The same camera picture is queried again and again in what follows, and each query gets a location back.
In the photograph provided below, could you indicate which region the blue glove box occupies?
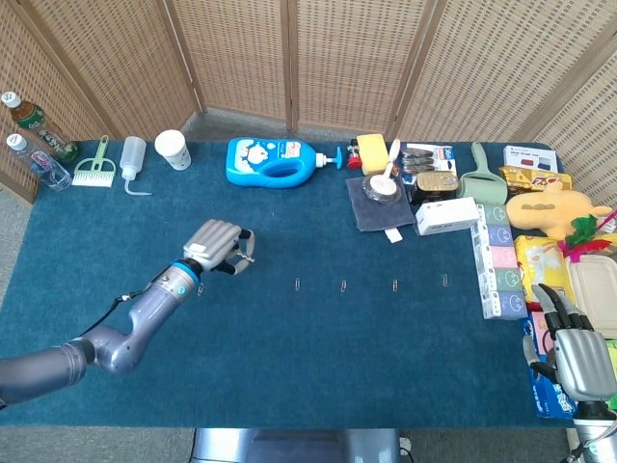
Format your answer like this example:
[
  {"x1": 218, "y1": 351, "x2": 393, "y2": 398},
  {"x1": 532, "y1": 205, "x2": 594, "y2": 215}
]
[{"x1": 520, "y1": 315, "x2": 579, "y2": 420}]

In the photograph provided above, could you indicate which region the green hand brush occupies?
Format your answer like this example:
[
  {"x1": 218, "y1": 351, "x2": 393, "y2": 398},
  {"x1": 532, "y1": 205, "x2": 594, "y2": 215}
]
[{"x1": 70, "y1": 135, "x2": 118, "y2": 188}]

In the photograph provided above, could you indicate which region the pink box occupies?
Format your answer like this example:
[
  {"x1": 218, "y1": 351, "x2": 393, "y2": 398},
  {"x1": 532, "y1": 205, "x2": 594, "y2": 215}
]
[{"x1": 529, "y1": 311, "x2": 558, "y2": 358}]

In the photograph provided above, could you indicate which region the wicker folding screen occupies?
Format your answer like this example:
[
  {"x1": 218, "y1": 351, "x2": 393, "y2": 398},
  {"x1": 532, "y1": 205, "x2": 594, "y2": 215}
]
[{"x1": 0, "y1": 0, "x2": 617, "y2": 208}]

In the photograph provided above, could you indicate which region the gold snack pack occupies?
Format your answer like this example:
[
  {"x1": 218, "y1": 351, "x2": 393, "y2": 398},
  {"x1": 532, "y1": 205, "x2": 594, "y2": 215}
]
[{"x1": 497, "y1": 165, "x2": 574, "y2": 194}]

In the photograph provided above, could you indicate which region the yellow plush toy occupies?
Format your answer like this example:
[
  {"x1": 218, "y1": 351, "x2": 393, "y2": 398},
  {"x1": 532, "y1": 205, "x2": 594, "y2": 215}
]
[{"x1": 504, "y1": 180, "x2": 612, "y2": 241}]

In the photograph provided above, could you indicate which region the white box red blue print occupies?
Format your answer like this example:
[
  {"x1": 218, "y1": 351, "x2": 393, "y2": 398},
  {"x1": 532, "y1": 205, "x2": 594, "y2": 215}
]
[{"x1": 502, "y1": 145, "x2": 559, "y2": 174}]

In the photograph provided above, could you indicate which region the grey folded cloth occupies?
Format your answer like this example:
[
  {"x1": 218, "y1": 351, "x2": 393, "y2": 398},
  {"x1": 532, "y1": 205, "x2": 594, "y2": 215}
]
[{"x1": 344, "y1": 176, "x2": 416, "y2": 244}]

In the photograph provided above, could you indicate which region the white cardboard box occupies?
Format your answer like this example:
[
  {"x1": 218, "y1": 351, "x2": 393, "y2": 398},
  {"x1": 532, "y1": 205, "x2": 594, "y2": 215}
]
[{"x1": 414, "y1": 196, "x2": 482, "y2": 237}]

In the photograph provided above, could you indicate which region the blue carpet table cover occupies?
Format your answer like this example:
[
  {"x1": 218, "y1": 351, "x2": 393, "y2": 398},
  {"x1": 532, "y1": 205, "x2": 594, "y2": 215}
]
[{"x1": 0, "y1": 139, "x2": 592, "y2": 429}]

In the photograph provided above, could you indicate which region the clear water bottle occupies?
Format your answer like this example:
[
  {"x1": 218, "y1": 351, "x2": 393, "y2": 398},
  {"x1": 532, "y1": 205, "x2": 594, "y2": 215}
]
[{"x1": 5, "y1": 133, "x2": 73, "y2": 193}]

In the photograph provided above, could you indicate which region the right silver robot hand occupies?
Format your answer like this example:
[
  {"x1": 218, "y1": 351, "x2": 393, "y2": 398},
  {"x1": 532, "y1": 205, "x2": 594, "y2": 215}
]
[{"x1": 523, "y1": 283, "x2": 617, "y2": 404}]

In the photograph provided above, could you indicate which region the black gold tin can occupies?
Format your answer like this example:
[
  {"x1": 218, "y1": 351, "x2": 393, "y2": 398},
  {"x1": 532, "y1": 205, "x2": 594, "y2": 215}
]
[{"x1": 410, "y1": 171, "x2": 460, "y2": 206}]

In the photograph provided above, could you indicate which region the beige lidded container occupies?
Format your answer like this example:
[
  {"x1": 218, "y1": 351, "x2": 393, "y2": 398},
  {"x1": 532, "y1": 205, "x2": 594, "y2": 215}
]
[{"x1": 564, "y1": 254, "x2": 617, "y2": 339}]

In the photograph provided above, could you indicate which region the yellow sponge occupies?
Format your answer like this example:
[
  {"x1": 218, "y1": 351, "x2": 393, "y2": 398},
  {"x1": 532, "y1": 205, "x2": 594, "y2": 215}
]
[{"x1": 355, "y1": 133, "x2": 390, "y2": 177}]

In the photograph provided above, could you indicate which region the translucent squeeze wash bottle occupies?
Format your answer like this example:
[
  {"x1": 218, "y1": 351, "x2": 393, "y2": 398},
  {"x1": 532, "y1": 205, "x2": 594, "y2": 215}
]
[{"x1": 119, "y1": 136, "x2": 153, "y2": 197}]

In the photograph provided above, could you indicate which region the blue detergent pump bottle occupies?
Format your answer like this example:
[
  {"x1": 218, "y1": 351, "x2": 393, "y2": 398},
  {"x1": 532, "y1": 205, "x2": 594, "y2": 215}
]
[{"x1": 225, "y1": 137, "x2": 343, "y2": 189}]

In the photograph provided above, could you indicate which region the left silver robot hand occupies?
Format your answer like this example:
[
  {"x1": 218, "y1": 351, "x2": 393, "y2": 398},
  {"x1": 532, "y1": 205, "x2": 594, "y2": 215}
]
[{"x1": 181, "y1": 218, "x2": 256, "y2": 278}]

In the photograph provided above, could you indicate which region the white paper cup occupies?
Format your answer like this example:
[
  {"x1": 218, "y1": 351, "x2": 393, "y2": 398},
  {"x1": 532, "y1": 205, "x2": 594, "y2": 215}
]
[{"x1": 153, "y1": 129, "x2": 193, "y2": 172}]

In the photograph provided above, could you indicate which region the green tea bottle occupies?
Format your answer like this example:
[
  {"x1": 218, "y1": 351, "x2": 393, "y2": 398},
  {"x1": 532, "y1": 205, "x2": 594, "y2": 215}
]
[{"x1": 0, "y1": 90, "x2": 81, "y2": 164}]

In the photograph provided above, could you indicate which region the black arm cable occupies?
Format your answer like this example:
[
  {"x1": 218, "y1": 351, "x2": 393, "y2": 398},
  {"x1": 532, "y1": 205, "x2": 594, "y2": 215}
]
[{"x1": 76, "y1": 288, "x2": 160, "y2": 339}]

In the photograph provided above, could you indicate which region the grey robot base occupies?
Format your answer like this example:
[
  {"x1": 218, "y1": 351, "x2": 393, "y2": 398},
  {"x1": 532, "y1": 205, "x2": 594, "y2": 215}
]
[{"x1": 190, "y1": 427, "x2": 404, "y2": 463}]

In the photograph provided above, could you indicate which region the yellow snack bag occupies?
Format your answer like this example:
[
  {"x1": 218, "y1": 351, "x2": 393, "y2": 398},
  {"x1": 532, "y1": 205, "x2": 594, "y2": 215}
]
[{"x1": 513, "y1": 234, "x2": 575, "y2": 305}]

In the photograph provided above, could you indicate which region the green lint roller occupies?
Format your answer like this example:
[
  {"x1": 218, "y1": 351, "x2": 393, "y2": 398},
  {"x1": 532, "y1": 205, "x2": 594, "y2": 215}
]
[{"x1": 456, "y1": 141, "x2": 509, "y2": 204}]

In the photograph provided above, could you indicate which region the pastel smiley tissue pack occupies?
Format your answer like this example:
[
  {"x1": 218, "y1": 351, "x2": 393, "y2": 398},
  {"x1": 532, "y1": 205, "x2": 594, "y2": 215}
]
[{"x1": 469, "y1": 202, "x2": 530, "y2": 321}]

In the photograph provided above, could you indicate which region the feather cat toy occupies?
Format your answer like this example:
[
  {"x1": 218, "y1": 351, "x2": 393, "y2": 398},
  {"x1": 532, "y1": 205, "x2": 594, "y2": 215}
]
[{"x1": 557, "y1": 207, "x2": 617, "y2": 264}]

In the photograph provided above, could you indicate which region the white plastic spoon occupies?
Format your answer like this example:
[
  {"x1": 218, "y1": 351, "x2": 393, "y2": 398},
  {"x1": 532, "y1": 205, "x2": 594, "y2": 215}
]
[{"x1": 373, "y1": 138, "x2": 402, "y2": 194}]

